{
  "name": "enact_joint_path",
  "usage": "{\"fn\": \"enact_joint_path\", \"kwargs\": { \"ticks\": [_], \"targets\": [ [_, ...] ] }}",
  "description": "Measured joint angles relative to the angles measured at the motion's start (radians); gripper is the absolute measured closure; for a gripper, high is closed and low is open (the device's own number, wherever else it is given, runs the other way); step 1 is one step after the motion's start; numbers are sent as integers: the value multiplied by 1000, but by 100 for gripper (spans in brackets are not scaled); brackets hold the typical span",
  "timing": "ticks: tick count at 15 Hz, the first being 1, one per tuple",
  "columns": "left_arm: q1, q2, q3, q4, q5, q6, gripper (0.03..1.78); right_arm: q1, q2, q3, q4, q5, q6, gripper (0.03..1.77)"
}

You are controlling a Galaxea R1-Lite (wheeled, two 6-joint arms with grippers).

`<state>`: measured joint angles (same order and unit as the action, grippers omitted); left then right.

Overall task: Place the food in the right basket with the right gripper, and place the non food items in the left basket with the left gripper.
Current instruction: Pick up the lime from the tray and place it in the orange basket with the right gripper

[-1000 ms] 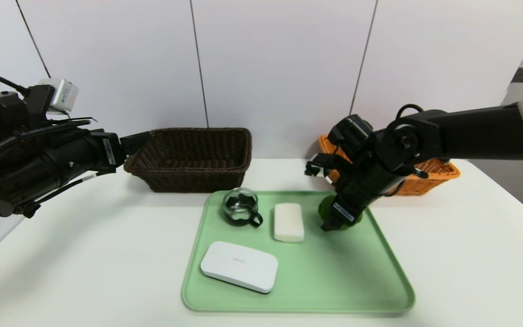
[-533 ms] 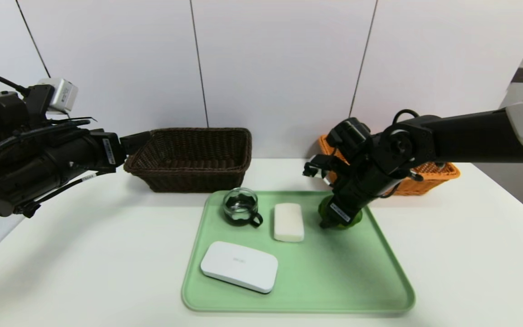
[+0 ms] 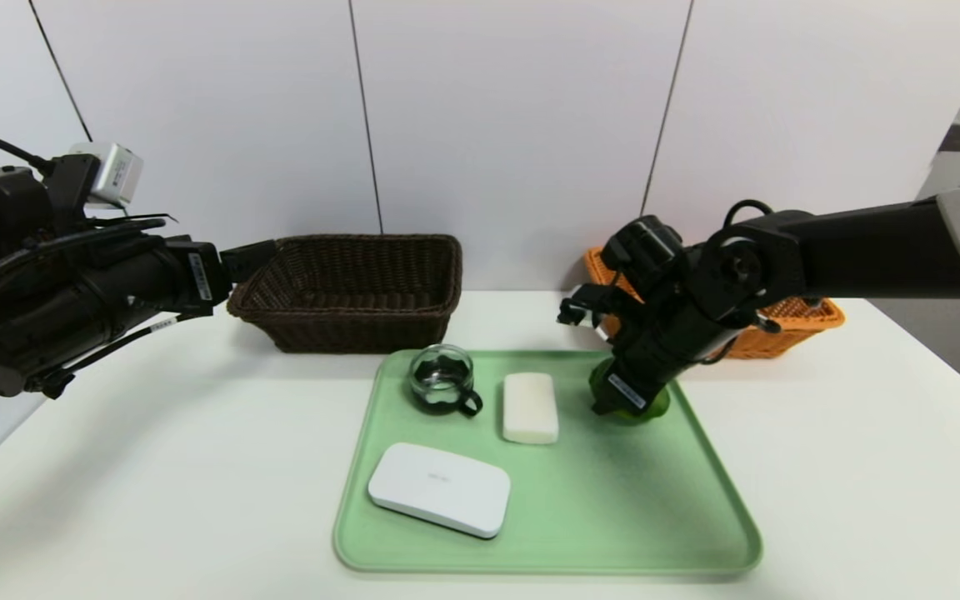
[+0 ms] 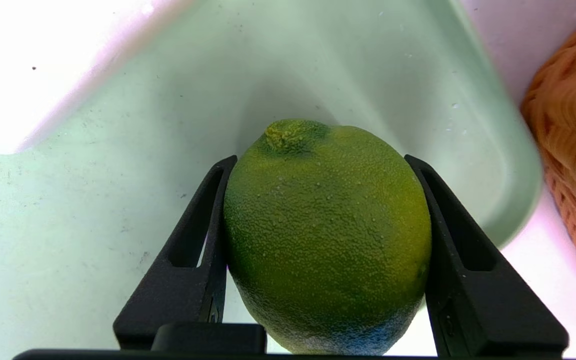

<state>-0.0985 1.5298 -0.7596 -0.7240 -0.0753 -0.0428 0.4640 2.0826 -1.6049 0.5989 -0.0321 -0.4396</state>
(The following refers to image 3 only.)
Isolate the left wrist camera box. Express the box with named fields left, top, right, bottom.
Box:
left=67, top=142, right=145, bottom=209

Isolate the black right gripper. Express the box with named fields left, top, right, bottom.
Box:
left=591, top=320, right=698, bottom=416

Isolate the white soap bar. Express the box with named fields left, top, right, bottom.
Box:
left=502, top=372, right=560, bottom=445

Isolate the orange wicker basket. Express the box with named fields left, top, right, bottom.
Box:
left=584, top=247, right=846, bottom=360

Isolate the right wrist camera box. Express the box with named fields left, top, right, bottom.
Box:
left=557, top=283, right=618, bottom=344

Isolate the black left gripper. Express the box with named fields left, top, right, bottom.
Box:
left=97, top=234, right=278, bottom=316

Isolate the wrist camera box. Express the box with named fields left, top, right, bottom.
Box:
left=67, top=142, right=145, bottom=209
left=557, top=283, right=618, bottom=344

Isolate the dark brown wicker basket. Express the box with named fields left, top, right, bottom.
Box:
left=227, top=234, right=463, bottom=354

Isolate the white rectangular box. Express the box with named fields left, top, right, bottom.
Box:
left=367, top=442, right=511, bottom=538

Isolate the light green plastic tray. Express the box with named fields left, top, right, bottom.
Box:
left=332, top=348, right=763, bottom=576

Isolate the green lime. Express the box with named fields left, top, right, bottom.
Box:
left=590, top=357, right=671, bottom=426

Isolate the black right camera cable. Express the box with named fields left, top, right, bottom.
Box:
left=726, top=198, right=774, bottom=230

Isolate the glass cup with black handle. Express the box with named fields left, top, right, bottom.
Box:
left=409, top=344, right=483, bottom=418

